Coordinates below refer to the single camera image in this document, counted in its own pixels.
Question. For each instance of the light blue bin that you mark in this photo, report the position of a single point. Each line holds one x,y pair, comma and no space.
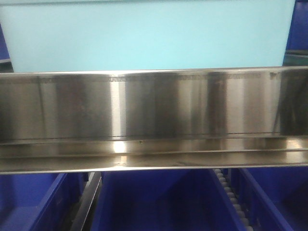
83,35

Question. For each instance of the dark blue bin lower middle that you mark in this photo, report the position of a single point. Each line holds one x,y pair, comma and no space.
166,200

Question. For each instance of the dark blue bin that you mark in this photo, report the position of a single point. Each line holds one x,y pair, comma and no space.
272,198
38,202
166,200

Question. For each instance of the dark blue bin lower left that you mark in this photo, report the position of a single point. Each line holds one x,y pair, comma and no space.
38,202

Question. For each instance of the dark blue bin lower right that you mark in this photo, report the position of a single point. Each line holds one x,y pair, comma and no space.
272,198

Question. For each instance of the steel shelf front rail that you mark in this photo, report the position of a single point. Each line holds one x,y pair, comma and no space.
153,119

